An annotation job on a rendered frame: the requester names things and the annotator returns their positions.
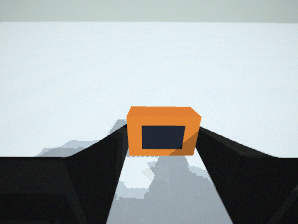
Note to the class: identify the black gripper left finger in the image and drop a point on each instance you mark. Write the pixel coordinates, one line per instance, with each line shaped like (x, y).
(88, 178)

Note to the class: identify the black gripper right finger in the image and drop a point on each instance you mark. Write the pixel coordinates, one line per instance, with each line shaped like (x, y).
(255, 188)

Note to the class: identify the orange block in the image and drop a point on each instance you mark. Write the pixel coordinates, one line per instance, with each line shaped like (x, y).
(162, 131)

